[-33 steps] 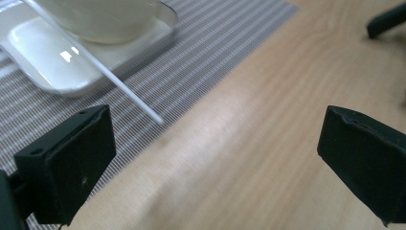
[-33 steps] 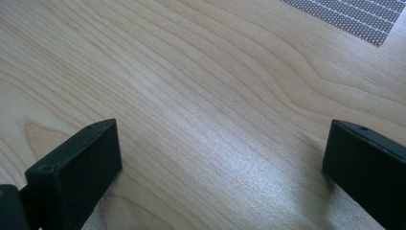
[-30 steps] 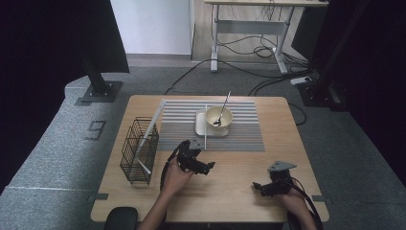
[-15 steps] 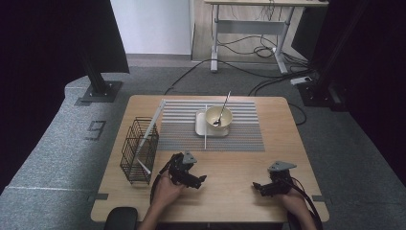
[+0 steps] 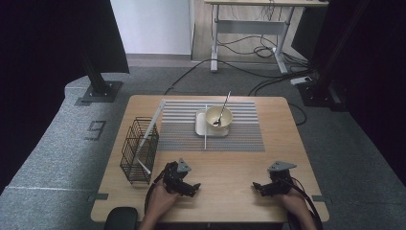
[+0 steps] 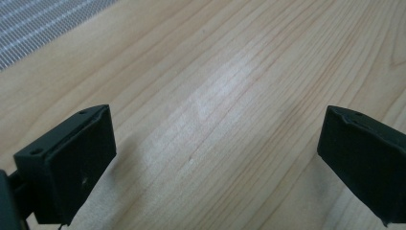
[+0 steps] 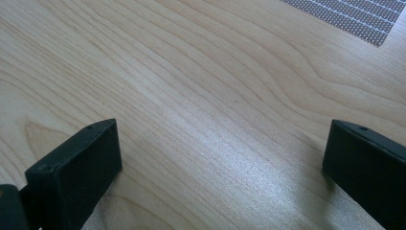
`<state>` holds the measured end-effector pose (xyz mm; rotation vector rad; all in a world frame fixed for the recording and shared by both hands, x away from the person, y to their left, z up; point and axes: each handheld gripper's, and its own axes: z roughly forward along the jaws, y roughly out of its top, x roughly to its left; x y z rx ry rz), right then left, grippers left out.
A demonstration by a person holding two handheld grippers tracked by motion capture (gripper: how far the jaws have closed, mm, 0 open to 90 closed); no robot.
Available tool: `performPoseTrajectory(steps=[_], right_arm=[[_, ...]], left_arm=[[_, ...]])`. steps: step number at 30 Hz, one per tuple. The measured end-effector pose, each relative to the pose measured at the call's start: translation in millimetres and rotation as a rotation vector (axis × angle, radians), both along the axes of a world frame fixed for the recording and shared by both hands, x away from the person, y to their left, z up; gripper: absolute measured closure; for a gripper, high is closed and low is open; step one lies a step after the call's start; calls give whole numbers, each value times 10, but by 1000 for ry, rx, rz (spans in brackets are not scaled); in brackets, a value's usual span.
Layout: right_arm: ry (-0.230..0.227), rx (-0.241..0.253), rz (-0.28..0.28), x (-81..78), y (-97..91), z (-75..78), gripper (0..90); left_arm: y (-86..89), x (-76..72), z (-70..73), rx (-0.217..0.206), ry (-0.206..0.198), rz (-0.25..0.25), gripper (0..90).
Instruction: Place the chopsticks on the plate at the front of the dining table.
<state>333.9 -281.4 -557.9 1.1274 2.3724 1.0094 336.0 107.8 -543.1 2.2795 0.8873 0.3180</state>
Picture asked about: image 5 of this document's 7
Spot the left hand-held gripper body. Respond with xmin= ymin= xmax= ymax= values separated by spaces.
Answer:
xmin=162 ymin=157 xmax=192 ymax=195

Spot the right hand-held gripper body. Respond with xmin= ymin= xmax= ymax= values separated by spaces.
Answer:
xmin=266 ymin=160 xmax=298 ymax=197

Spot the black wire basket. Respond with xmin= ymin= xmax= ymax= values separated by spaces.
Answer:
xmin=119 ymin=116 xmax=160 ymax=186

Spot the person's right hand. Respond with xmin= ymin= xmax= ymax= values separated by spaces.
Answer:
xmin=276 ymin=188 xmax=310 ymax=219

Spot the person's left hand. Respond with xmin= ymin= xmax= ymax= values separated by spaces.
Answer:
xmin=147 ymin=182 xmax=181 ymax=222

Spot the striped grey placemat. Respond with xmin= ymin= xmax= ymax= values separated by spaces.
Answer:
xmin=156 ymin=100 xmax=266 ymax=153

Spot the grey tape strip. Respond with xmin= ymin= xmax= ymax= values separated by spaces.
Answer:
xmin=87 ymin=193 xmax=110 ymax=203
xmin=311 ymin=194 xmax=333 ymax=206

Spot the white square plate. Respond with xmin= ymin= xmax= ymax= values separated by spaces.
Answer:
xmin=194 ymin=108 xmax=231 ymax=139

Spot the cream bowl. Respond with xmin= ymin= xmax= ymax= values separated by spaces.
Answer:
xmin=204 ymin=105 xmax=234 ymax=131

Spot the metal spoon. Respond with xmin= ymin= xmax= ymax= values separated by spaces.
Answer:
xmin=213 ymin=90 xmax=232 ymax=127

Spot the black metal stand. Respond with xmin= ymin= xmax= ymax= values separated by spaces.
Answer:
xmin=296 ymin=0 xmax=372 ymax=112
xmin=75 ymin=51 xmax=124 ymax=104

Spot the white power strip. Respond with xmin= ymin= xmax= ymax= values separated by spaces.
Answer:
xmin=289 ymin=75 xmax=313 ymax=86

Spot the black curtain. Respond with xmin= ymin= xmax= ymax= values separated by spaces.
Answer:
xmin=0 ymin=0 xmax=130 ymax=195
xmin=290 ymin=0 xmax=406 ymax=188

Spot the white-framed wooden desk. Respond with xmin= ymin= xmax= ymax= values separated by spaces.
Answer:
xmin=203 ymin=0 xmax=330 ymax=76

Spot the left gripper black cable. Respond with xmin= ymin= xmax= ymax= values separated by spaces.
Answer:
xmin=144 ymin=170 xmax=169 ymax=214

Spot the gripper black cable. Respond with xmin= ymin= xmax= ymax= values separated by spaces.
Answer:
xmin=144 ymin=170 xmax=169 ymax=214
xmin=288 ymin=176 xmax=324 ymax=230

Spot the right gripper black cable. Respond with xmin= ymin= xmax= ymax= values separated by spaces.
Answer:
xmin=288 ymin=176 xmax=324 ymax=230

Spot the looped black floor cable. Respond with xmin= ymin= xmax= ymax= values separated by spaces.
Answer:
xmin=287 ymin=103 xmax=308 ymax=127

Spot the thick black floor cable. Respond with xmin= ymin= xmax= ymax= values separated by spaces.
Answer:
xmin=247 ymin=68 xmax=320 ymax=97

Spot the long black floor cable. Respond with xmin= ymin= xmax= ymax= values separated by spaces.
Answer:
xmin=163 ymin=58 xmax=315 ymax=96

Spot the tangle of black desk cables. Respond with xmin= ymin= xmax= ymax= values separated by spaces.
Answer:
xmin=216 ymin=0 xmax=309 ymax=65

